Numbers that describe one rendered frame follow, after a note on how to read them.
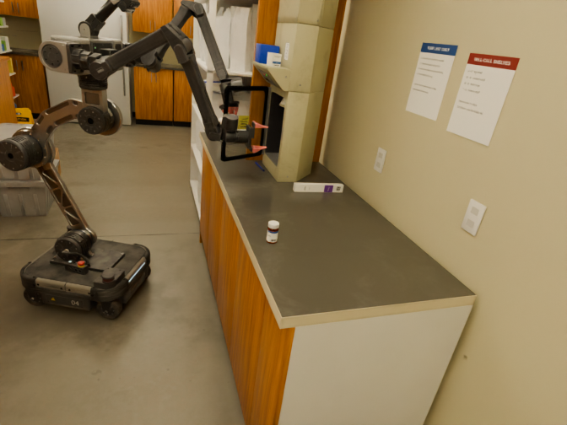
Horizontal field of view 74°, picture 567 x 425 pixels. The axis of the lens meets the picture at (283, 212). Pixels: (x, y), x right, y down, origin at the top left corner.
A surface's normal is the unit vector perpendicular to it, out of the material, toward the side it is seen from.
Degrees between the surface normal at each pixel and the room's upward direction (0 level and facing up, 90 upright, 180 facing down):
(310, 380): 90
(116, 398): 0
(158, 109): 90
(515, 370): 90
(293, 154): 90
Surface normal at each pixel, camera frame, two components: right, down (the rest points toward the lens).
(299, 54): 0.30, 0.43
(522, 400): -0.95, 0.02
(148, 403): 0.13, -0.90
